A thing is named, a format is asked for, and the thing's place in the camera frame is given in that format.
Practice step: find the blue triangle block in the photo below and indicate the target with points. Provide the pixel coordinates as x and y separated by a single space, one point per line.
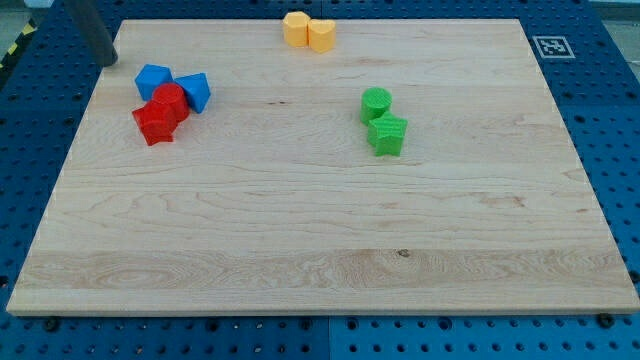
197 90

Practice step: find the blue cube block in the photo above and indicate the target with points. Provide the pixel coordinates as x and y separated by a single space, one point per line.
150 77

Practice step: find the green star block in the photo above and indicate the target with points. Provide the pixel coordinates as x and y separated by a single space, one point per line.
386 134

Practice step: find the green cylinder block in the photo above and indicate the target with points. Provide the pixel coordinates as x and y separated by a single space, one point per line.
375 101

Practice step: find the wooden board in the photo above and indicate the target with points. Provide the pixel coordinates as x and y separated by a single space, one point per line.
272 202

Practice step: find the yellow heart block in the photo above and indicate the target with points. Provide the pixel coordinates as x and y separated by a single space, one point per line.
321 35

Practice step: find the yellow hexagon block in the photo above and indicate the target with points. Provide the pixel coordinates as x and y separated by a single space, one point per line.
295 28

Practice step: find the red star block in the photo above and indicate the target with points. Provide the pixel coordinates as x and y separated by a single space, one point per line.
156 122

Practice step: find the red cylinder block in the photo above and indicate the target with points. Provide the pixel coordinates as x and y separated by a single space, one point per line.
174 96

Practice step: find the white fiducial marker tag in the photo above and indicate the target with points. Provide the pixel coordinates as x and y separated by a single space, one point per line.
553 47

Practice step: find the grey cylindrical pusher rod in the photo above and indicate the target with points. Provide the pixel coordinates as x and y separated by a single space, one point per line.
86 17

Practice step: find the black yellow hazard tape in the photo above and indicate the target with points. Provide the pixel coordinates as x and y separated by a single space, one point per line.
18 47

